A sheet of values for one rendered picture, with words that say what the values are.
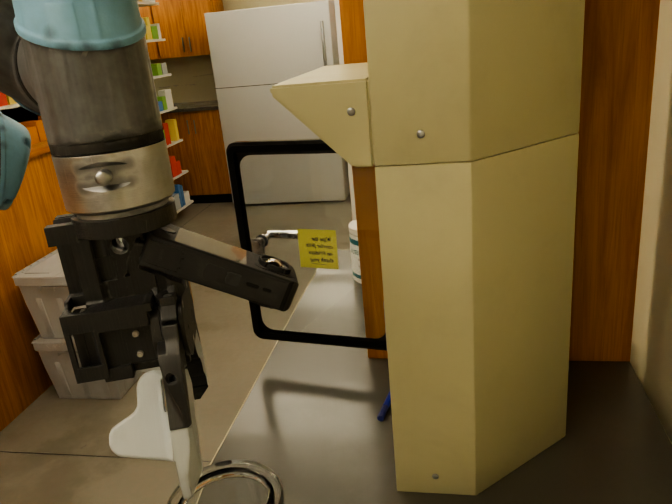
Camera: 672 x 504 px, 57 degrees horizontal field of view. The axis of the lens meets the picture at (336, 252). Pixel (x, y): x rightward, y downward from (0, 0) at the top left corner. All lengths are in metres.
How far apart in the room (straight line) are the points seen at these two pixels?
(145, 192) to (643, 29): 0.86
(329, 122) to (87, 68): 0.36
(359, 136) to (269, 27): 5.11
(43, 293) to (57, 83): 2.66
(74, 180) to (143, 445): 0.19
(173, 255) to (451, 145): 0.38
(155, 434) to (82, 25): 0.27
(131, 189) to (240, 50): 5.49
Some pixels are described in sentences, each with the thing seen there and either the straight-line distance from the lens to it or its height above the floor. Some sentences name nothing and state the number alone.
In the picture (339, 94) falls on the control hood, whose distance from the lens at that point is 0.71.
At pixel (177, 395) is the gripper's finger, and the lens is 0.44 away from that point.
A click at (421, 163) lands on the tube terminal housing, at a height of 1.41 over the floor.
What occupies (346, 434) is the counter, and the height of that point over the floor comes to 0.94.
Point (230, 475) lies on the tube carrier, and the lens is 0.66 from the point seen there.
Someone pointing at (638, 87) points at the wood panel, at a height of 1.43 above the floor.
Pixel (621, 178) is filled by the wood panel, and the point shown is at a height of 1.29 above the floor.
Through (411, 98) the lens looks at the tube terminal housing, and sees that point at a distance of 0.70.
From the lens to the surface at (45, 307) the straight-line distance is 3.10.
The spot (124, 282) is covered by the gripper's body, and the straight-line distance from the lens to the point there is 0.46.
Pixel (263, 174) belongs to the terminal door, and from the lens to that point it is 1.12.
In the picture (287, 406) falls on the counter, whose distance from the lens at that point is 1.14.
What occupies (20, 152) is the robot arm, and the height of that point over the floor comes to 1.45.
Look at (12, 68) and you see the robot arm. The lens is 0.51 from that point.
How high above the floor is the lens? 1.56
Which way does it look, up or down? 20 degrees down
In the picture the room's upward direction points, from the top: 5 degrees counter-clockwise
